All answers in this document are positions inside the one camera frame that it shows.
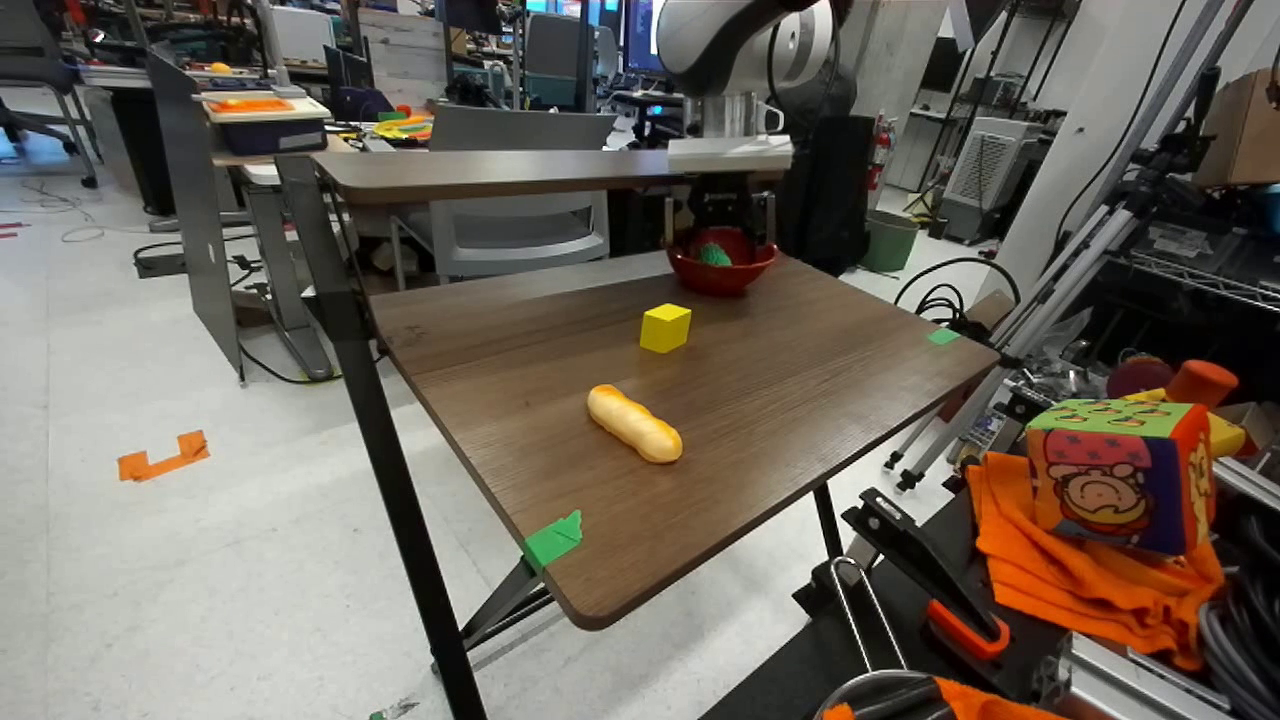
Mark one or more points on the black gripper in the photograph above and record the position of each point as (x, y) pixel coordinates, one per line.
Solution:
(728, 200)

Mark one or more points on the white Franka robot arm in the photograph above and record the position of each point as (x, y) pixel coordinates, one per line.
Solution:
(726, 40)

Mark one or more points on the red bowl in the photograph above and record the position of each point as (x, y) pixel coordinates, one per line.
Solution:
(720, 282)

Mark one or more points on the yellow cube block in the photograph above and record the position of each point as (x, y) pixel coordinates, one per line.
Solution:
(664, 331)

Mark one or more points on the green bin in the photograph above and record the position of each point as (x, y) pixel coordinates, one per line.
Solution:
(888, 241)

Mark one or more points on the yellow toy bread roll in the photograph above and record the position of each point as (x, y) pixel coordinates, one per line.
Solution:
(636, 424)

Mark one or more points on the computer monitor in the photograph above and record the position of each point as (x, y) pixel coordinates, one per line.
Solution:
(640, 34)

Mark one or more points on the brown wooden desk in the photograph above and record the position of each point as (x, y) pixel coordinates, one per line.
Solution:
(504, 169)

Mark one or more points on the green tape piece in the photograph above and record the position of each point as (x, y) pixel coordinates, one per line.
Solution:
(555, 543)
(941, 338)

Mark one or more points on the white slanted support column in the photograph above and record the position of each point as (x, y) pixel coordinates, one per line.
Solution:
(1081, 146)

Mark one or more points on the colourful plush cube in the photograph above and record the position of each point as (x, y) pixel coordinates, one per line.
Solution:
(1114, 473)

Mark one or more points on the orange cloth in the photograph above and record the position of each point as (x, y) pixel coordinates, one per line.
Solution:
(993, 703)
(1053, 572)

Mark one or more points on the orange plush toy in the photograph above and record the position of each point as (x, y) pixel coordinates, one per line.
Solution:
(1200, 380)

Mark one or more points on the cardboard box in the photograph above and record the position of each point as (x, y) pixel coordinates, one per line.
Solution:
(1241, 125)

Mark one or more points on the dark grey desk panel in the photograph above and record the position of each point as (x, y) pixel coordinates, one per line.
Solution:
(192, 214)

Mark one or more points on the orange clamp on floor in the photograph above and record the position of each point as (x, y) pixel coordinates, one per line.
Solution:
(136, 464)

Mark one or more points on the silver aluminium rail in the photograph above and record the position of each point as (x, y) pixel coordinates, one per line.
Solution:
(1015, 347)

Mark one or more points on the black metal table frame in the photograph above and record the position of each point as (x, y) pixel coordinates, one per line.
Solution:
(382, 441)

